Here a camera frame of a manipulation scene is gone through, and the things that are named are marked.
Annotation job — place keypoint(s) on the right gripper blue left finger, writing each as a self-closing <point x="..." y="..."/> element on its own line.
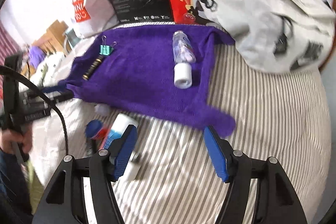
<point x="120" y="149"/>

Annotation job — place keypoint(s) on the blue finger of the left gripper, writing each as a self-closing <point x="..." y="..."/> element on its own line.
<point x="57" y="94"/>

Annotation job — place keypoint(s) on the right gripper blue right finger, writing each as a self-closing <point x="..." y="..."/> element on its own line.
<point x="220" y="152"/>

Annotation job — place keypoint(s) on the white charger cube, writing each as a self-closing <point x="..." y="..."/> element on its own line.
<point x="132" y="167"/>

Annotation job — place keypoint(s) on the white blue bottle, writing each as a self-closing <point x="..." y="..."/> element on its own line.
<point x="119" y="126"/>

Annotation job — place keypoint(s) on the blue lid vaseline jar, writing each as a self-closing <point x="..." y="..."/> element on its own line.
<point x="96" y="130"/>

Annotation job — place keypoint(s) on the small white cap bottle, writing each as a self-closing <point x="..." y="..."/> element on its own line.
<point x="102" y="110"/>

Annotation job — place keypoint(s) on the black gold tube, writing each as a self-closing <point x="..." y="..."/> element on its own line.
<point x="98" y="61"/>

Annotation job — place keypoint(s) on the teal binder clip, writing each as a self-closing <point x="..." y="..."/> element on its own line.
<point x="105" y="49"/>

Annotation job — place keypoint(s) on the white tape roll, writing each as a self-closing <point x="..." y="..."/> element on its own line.
<point x="183" y="76"/>

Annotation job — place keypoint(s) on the clear pill bottle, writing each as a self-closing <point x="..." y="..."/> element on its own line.
<point x="182" y="49"/>

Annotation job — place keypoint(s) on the dark blue sleeve forearm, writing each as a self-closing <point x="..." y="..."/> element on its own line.
<point x="15" y="198"/>

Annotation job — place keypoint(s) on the person's left hand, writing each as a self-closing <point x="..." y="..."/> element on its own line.
<point x="8" y="137"/>

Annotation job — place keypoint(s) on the white patterned pillow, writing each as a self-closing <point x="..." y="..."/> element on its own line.
<point x="43" y="75"/>

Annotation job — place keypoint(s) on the purple plush toy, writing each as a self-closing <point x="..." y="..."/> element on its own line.
<point x="36" y="56"/>

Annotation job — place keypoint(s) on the wooden bed headboard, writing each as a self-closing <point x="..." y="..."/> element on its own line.
<point x="52" y="40"/>

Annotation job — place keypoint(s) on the teal kettle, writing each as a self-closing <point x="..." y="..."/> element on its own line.
<point x="71" y="37"/>

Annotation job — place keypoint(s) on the purple towel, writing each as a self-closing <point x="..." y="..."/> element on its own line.
<point x="139" y="75"/>

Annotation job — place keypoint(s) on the white Miniso plastic bag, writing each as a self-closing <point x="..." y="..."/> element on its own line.
<point x="90" y="17"/>

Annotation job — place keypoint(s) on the grey Nike waist bag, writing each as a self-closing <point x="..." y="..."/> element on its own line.
<point x="276" y="36"/>

